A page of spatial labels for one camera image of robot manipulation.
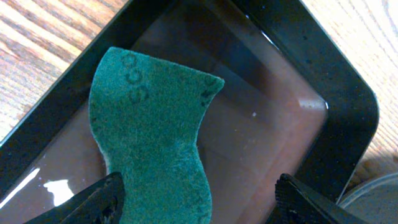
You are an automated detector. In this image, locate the green yellow sponge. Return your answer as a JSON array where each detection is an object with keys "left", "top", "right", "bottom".
[{"left": 89, "top": 47, "right": 224, "bottom": 223}]

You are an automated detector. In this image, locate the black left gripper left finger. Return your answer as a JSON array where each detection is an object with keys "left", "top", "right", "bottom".
[{"left": 26, "top": 172, "right": 125, "bottom": 224}]

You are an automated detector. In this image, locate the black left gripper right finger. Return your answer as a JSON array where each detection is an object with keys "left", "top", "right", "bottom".
[{"left": 266, "top": 173, "right": 367, "bottom": 224}]

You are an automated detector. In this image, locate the round black tray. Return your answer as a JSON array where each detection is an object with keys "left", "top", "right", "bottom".
[{"left": 338, "top": 172, "right": 397, "bottom": 224}]

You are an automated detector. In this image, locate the dark rectangular tray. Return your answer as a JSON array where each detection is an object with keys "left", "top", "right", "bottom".
[{"left": 1, "top": 0, "right": 379, "bottom": 223}]

